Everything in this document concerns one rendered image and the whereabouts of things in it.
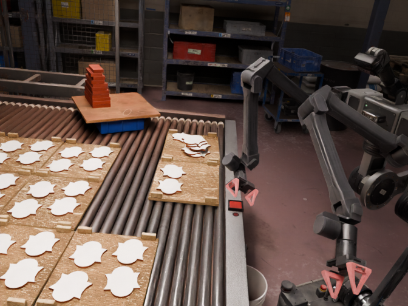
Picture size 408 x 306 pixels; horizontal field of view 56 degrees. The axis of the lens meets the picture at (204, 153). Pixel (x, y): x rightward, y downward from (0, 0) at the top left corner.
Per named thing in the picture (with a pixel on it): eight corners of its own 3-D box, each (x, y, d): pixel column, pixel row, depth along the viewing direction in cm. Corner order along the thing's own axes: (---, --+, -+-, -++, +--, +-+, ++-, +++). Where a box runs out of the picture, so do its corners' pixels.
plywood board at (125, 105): (137, 94, 305) (137, 91, 304) (160, 116, 266) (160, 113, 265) (71, 98, 282) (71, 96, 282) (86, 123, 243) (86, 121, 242)
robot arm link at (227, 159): (260, 162, 175) (250, 155, 182) (246, 148, 169) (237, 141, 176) (241, 181, 175) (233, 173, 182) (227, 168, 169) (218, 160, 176)
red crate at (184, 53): (212, 56, 640) (214, 39, 628) (214, 62, 600) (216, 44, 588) (172, 53, 634) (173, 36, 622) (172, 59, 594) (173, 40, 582)
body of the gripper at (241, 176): (228, 186, 170) (226, 173, 176) (244, 195, 175) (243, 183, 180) (238, 178, 167) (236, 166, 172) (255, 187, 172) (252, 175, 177)
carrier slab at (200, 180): (218, 167, 227) (218, 165, 226) (218, 206, 190) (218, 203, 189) (159, 162, 227) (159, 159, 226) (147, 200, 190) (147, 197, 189)
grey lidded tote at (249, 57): (264, 61, 644) (266, 46, 634) (271, 66, 612) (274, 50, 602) (235, 59, 635) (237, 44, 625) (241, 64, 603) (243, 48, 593)
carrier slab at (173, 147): (217, 138, 265) (218, 136, 265) (220, 166, 228) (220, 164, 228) (166, 134, 264) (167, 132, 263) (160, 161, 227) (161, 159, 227)
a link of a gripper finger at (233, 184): (226, 198, 163) (224, 182, 170) (238, 205, 167) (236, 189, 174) (237, 190, 160) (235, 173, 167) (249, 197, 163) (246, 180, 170)
